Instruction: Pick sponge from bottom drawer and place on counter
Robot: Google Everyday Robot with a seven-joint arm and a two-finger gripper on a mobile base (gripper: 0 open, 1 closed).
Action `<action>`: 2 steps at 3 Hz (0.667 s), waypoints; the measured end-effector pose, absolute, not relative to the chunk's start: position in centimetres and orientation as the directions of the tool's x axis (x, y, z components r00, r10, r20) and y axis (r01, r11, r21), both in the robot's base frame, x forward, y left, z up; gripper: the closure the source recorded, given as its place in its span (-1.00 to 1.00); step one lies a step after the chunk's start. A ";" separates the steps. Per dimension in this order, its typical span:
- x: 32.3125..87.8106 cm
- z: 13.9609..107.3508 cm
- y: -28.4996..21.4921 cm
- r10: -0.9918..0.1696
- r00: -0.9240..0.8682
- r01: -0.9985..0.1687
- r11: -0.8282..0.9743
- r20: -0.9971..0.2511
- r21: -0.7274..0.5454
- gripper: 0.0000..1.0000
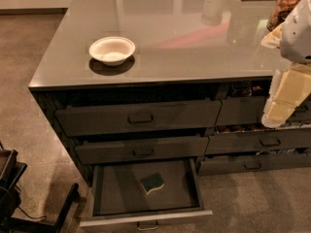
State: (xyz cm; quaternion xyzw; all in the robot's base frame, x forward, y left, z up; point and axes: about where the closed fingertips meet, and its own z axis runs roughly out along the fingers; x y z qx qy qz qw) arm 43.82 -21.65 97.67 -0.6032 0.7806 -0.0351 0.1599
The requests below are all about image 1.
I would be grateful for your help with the top right grey drawer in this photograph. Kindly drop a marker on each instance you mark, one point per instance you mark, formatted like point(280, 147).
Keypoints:
point(248, 110)

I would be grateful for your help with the middle left grey drawer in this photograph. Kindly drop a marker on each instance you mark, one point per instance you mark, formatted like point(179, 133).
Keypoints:
point(143, 149)

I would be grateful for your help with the bottom right grey drawer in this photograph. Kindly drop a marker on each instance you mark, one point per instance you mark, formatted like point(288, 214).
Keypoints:
point(252, 163)

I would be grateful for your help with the middle right grey drawer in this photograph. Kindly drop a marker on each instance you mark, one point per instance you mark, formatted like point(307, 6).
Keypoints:
point(258, 141)

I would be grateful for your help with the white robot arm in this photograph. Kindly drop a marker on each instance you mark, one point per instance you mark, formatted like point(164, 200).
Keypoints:
point(295, 44)

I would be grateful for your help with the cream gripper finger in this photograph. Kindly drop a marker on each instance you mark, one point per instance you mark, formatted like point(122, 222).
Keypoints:
point(272, 39)
point(288, 90)

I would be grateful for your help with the green yellow sponge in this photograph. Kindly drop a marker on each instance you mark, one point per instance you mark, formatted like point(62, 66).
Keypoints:
point(152, 183)

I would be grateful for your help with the white paper bowl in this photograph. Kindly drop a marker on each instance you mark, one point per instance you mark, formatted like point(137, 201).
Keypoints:
point(112, 51)

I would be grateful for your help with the top left grey drawer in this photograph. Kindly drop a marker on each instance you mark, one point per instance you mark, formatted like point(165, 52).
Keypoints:
point(112, 119)

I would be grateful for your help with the glass jar of nuts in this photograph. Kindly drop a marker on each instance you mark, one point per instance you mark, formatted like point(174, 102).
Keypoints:
point(280, 12)

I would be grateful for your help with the black chair frame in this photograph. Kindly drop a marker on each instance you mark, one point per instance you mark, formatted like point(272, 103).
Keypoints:
point(13, 218)

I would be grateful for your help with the open bottom left drawer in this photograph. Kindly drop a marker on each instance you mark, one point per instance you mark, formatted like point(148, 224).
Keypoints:
point(143, 196)

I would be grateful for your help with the grey kitchen island cabinet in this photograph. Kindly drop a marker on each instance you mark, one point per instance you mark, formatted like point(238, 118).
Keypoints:
point(185, 50)

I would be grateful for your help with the grey drawer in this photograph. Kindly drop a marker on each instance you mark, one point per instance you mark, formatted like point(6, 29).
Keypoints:
point(112, 119)
point(258, 141)
point(248, 110)
point(143, 149)
point(252, 163)

